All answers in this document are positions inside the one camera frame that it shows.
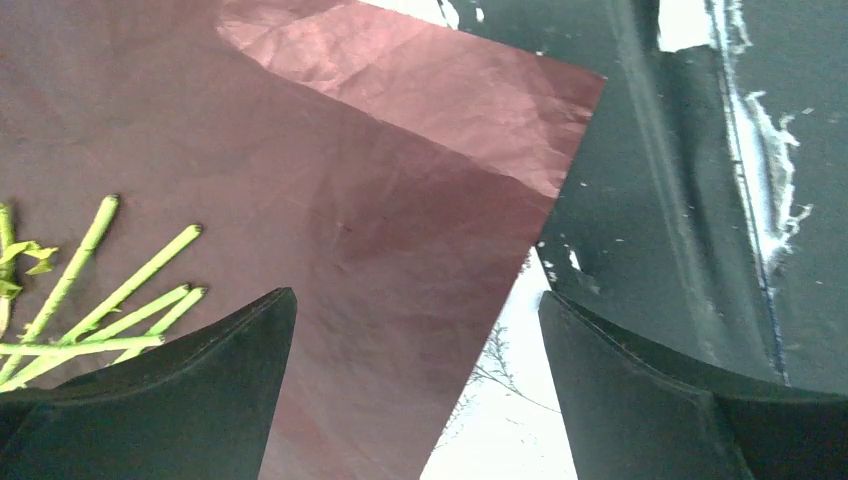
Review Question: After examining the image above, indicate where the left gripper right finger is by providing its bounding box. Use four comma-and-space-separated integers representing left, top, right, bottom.
539, 292, 847, 479

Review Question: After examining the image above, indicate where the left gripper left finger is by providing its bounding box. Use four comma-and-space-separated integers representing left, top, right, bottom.
1, 288, 297, 480

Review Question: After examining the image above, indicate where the pink fake flower stem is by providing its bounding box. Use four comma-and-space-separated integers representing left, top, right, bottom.
0, 193, 208, 393

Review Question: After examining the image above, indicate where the dark red wrapping paper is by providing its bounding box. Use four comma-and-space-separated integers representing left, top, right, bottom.
1, 1, 605, 479

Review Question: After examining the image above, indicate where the floral tablecloth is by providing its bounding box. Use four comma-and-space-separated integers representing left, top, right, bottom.
421, 250, 577, 480

